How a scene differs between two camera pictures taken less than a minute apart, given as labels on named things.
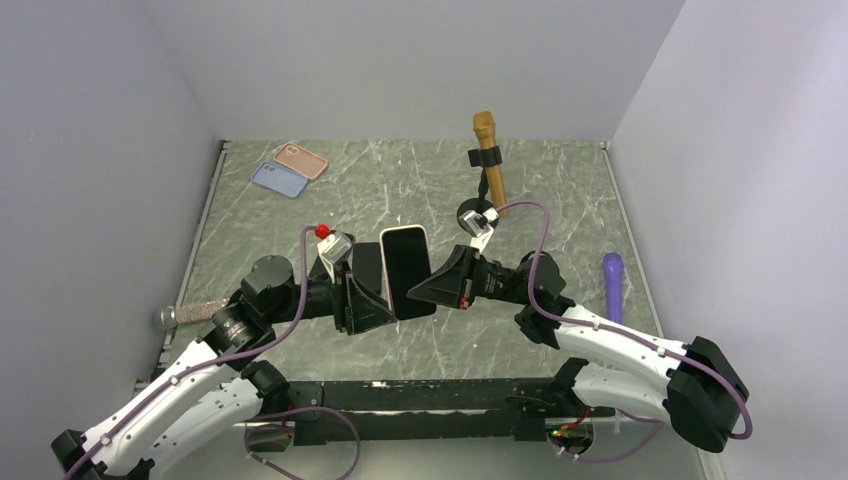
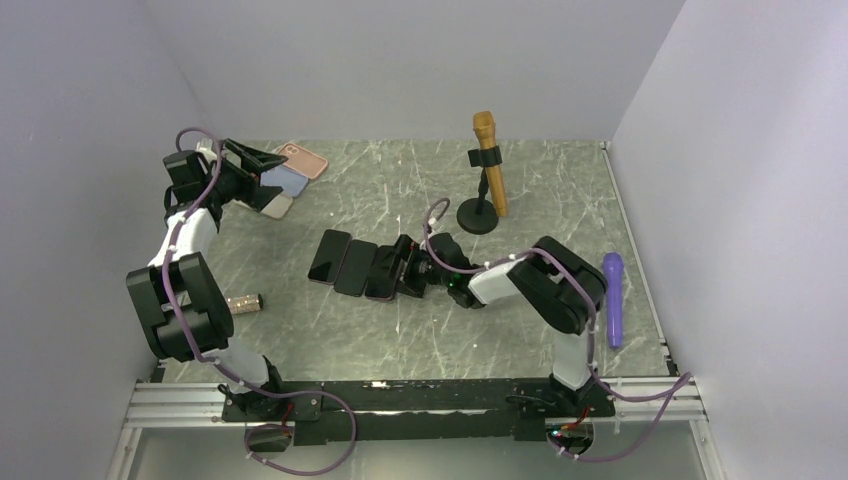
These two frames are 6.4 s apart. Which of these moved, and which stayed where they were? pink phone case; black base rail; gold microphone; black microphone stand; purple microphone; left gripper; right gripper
Moved: left gripper; right gripper
Stayed: pink phone case; purple microphone; black microphone stand; black base rail; gold microphone
